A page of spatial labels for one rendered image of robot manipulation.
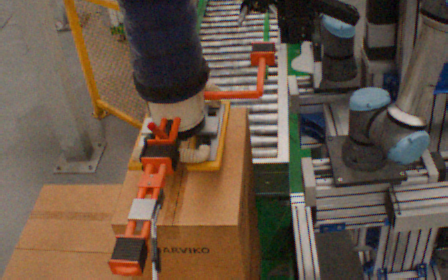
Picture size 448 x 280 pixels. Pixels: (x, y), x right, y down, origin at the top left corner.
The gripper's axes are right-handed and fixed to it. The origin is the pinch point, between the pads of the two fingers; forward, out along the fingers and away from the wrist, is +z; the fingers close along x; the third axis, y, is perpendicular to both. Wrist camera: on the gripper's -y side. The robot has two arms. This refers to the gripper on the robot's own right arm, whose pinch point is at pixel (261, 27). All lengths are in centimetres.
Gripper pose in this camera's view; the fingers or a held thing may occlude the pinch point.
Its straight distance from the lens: 181.8
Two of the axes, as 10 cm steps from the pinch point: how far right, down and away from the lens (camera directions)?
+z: 1.0, 7.9, 6.1
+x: 9.9, -0.1, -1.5
